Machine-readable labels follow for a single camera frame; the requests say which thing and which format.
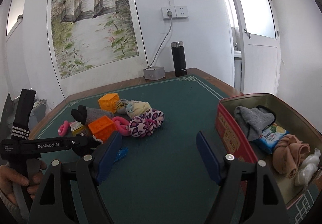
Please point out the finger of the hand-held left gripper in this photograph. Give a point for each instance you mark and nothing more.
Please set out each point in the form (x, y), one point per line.
(85, 141)

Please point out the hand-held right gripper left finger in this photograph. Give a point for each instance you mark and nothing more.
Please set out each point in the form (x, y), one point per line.
(108, 156)

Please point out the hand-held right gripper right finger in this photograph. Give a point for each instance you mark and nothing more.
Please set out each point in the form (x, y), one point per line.
(208, 158)

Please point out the dark cloth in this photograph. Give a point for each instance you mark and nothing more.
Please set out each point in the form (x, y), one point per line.
(84, 152)

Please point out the blue plastic wrapper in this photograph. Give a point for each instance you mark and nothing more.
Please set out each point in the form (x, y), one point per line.
(122, 153)

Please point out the small yellow box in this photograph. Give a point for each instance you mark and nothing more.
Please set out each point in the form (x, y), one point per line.
(78, 128)

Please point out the deep orange rubber cube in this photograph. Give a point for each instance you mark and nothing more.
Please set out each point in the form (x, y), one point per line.
(102, 128)

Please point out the pink foam hair curler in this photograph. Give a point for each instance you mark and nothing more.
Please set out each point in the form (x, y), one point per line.
(63, 128)

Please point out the grey and black sock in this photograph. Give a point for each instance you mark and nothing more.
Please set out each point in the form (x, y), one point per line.
(98, 113)

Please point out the yellow-orange rubber cube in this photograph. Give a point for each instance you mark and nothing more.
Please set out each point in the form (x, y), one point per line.
(108, 103)

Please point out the pink leopard print sock ball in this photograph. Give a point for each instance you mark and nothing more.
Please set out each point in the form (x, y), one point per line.
(143, 124)

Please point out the pale yellow sock ball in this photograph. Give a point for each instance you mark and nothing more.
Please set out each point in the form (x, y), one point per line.
(140, 107)

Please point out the person's left forearm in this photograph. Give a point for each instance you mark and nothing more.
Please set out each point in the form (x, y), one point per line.
(5, 205)

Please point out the person's left hand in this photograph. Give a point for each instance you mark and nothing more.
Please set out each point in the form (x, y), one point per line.
(12, 176)

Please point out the grey cabinet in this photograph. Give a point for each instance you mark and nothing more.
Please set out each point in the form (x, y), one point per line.
(41, 113)

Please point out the grey sock with black trim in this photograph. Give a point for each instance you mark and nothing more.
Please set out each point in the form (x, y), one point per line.
(251, 118)

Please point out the green table mat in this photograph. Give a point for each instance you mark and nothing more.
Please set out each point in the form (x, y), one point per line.
(163, 113)

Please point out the blue wet wipes pack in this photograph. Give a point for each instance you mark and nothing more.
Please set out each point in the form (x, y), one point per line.
(270, 138)

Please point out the beige stocking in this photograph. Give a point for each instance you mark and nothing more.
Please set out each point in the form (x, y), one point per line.
(289, 153)

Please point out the grey plastic box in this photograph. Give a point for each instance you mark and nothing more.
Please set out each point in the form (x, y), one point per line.
(154, 73)

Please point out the white sink cabinet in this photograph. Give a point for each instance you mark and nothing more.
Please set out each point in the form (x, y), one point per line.
(237, 68)

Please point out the white door with frosted window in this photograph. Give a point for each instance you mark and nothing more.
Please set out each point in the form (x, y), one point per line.
(15, 50)
(261, 62)

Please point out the clear plastic bag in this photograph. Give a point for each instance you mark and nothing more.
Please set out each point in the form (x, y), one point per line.
(309, 166)

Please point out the black thermos flask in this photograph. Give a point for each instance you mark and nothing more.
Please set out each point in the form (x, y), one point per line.
(179, 60)

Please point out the wall scroll painting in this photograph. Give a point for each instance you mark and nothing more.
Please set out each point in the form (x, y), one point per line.
(95, 25)

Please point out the white wall socket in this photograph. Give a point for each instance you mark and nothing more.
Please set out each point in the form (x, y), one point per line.
(181, 11)
(168, 10)

